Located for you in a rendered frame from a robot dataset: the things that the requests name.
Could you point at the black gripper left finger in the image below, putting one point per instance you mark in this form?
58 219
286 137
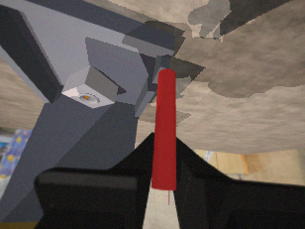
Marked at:
123 189

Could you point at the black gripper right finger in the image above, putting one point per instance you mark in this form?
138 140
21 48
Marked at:
205 197

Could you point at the red peg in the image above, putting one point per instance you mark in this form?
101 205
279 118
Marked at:
164 154

